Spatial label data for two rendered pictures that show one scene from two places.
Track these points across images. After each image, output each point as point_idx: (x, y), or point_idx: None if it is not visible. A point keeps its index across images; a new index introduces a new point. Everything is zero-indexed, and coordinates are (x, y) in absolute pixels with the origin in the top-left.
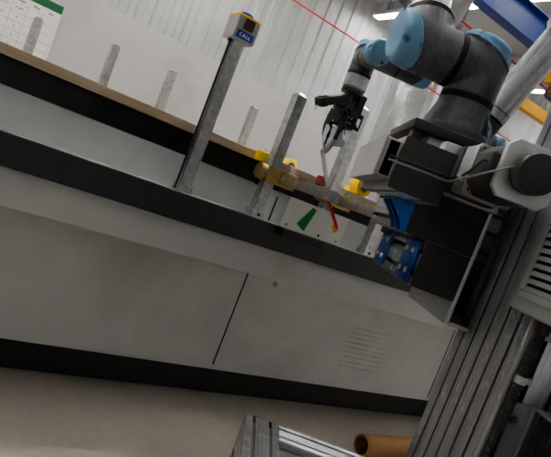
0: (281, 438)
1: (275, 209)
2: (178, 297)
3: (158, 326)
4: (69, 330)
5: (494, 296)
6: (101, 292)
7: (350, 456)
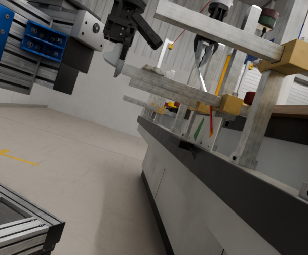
0: (34, 218)
1: (258, 153)
2: (201, 230)
3: (190, 250)
4: (174, 234)
5: None
6: (184, 214)
7: None
